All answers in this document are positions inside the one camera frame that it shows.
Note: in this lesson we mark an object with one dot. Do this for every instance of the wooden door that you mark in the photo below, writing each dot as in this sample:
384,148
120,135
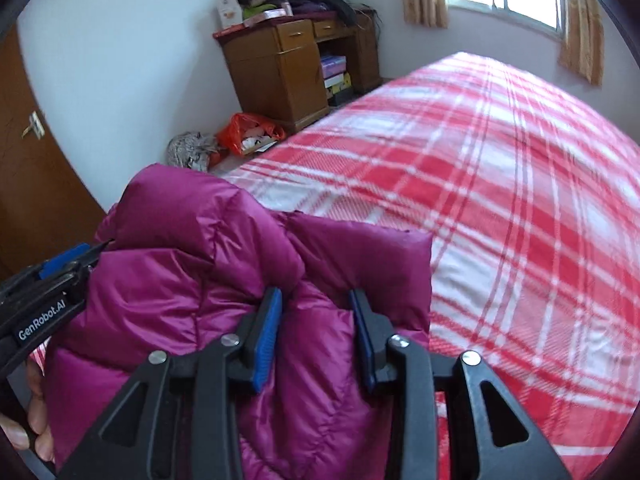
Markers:
35,200

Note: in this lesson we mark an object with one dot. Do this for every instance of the white printed box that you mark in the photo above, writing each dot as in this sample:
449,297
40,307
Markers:
229,12

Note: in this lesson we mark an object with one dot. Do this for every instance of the grey patterned cloth bundle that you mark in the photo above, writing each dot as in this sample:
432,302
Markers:
192,152

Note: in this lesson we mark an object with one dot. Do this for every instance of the wooden desk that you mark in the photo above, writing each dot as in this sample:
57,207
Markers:
270,75

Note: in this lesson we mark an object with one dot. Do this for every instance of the maroon desk cover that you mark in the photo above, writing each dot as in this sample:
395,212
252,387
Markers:
250,30

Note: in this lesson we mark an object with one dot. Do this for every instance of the long beige curtain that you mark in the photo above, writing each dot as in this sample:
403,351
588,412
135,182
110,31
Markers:
582,30

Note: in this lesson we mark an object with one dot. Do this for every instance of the pink flat box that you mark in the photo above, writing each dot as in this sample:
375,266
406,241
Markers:
265,17

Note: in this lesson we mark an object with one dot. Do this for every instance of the person's left hand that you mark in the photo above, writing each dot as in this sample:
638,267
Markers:
40,410

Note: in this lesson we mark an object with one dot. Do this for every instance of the green cloth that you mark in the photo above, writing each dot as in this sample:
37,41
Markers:
257,8

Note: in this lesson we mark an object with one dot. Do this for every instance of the white flat box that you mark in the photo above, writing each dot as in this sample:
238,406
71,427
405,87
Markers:
337,81

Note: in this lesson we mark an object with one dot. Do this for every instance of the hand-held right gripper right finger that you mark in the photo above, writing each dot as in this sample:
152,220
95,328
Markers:
361,335

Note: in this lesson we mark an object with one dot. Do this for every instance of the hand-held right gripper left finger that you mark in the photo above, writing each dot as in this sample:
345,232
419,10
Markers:
265,340

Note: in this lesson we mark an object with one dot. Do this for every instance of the bed with red plaid sheet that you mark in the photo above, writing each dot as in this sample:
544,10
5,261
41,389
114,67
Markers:
500,185

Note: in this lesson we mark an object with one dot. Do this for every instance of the magenta down jacket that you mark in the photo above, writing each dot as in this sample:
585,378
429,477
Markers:
175,285

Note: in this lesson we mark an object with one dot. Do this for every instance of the purple cloth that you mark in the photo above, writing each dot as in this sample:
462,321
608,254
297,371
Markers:
310,6

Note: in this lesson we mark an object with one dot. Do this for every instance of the yellow and black box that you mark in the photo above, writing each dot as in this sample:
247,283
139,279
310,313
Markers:
340,95

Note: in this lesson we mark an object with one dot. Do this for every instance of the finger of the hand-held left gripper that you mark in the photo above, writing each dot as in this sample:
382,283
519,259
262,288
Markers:
60,260
92,255

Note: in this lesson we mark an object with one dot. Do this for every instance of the orange plastic bag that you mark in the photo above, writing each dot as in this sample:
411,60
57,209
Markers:
235,135

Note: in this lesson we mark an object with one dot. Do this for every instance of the purple box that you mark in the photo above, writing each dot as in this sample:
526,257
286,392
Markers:
333,66

